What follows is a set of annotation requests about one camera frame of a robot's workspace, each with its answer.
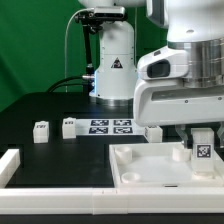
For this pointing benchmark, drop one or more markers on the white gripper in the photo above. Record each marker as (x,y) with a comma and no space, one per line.
(166,102)

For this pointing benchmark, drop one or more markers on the white square tabletop part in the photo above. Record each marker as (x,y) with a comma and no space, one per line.
(158,165)

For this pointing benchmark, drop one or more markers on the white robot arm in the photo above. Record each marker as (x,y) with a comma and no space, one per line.
(196,26)

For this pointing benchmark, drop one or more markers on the fiducial marker sheet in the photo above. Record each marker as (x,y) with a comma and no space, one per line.
(100,127)

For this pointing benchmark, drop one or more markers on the white U-shaped fence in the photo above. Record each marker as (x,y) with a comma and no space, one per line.
(99,201)

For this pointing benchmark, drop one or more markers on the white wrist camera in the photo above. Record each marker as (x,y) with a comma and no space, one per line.
(164,63)

